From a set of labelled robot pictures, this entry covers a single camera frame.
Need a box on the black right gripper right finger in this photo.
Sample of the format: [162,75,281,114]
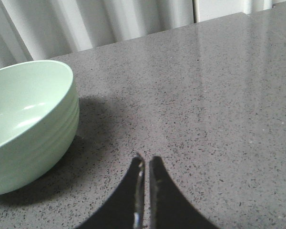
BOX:
[149,156,217,229]

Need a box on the white corrugated curtain backdrop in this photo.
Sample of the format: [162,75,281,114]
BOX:
[0,0,274,68]

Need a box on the green ribbed bowl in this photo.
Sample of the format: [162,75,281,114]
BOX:
[0,60,79,195]

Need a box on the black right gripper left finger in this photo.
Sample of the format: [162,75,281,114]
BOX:
[77,154,144,229]

